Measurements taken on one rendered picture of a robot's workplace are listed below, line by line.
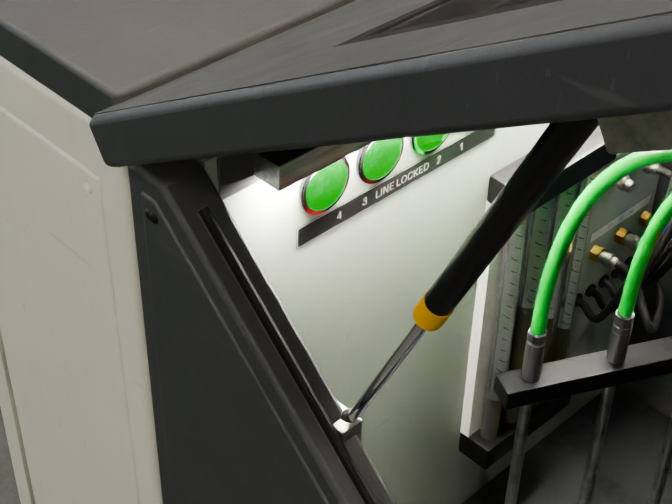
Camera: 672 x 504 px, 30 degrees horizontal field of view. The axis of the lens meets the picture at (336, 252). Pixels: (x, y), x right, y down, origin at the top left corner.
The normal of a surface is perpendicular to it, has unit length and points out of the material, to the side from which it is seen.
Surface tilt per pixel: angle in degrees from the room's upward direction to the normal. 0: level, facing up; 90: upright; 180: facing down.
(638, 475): 0
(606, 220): 90
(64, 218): 90
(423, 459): 90
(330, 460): 43
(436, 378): 90
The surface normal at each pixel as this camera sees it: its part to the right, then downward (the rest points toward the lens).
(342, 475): 0.48, -0.26
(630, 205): 0.69, 0.46
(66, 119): -0.72, 0.42
